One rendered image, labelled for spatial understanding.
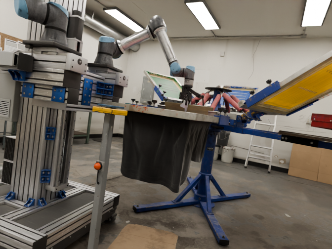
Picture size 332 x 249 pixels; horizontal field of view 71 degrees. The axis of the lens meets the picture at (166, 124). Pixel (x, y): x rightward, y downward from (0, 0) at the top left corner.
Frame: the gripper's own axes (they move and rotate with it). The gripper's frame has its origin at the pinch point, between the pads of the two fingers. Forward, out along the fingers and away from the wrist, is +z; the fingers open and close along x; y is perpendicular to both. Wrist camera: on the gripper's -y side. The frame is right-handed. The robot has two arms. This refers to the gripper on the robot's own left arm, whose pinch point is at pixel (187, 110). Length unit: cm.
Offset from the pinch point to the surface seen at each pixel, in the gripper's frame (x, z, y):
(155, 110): 60, 3, -5
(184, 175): 41, 40, -20
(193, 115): 60, 3, -28
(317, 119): -7, -5, -89
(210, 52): -413, -166, 120
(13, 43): -77, -83, 378
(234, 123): -61, 6, -27
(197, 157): 22.1, 30.8, -20.8
